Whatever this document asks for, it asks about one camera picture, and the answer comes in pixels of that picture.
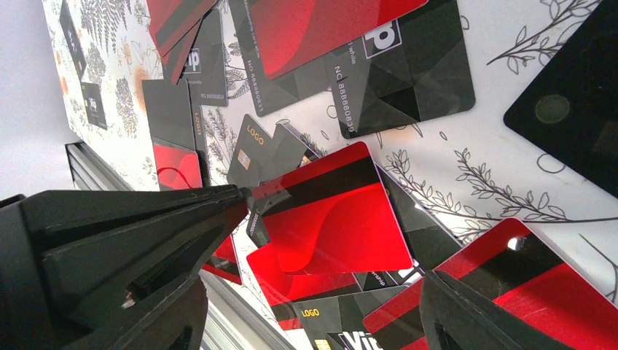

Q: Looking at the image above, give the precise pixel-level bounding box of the black vip card 836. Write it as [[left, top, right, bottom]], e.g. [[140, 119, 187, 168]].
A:
[[183, 8, 228, 106]]

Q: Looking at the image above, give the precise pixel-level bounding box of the black membership card 833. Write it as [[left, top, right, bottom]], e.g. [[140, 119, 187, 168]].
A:
[[228, 0, 329, 117]]

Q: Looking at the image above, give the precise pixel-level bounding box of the red card bottom left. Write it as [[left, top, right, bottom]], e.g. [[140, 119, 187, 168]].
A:
[[153, 144, 203, 191]]

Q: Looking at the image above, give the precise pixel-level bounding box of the black logo card bottom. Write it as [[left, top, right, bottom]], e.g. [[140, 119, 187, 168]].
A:
[[294, 285, 407, 350]]

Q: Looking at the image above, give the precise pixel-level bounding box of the red card top centre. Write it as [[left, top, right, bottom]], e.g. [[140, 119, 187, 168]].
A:
[[249, 0, 426, 79]]

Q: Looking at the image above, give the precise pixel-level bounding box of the red card pile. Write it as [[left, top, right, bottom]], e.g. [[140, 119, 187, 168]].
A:
[[252, 141, 413, 275]]

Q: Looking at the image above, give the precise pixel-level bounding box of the black logo card right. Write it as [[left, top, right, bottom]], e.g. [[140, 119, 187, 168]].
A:
[[261, 125, 320, 182]]

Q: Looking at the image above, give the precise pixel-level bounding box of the black card left pile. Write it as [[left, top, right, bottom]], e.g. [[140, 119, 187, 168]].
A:
[[141, 79, 204, 186]]

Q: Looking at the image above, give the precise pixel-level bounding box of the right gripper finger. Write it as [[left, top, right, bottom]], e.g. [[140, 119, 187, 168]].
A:
[[419, 271, 570, 349]]

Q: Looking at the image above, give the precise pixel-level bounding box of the black vip card far left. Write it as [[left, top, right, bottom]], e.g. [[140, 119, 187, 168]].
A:
[[59, 0, 87, 79]]

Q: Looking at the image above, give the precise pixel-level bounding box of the red card top left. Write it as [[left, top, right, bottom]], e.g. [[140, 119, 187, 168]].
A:
[[146, 0, 216, 84]]

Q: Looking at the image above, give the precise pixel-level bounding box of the black card apart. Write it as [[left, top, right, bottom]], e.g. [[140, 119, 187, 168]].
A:
[[504, 1, 617, 196]]

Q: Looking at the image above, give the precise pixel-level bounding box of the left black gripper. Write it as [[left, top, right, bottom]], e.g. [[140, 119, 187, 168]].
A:
[[1, 184, 247, 349]]

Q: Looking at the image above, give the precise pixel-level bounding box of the black logo chip card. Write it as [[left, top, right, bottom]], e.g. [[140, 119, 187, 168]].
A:
[[227, 114, 273, 187]]

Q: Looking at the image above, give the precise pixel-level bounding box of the red card right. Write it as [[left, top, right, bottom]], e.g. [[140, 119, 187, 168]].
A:
[[363, 219, 617, 349]]

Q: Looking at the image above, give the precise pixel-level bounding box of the red card bottom edge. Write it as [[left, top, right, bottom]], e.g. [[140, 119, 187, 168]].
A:
[[246, 244, 361, 331]]

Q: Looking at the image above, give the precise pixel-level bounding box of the black vip card 839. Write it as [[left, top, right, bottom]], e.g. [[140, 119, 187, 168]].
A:
[[324, 1, 476, 139]]

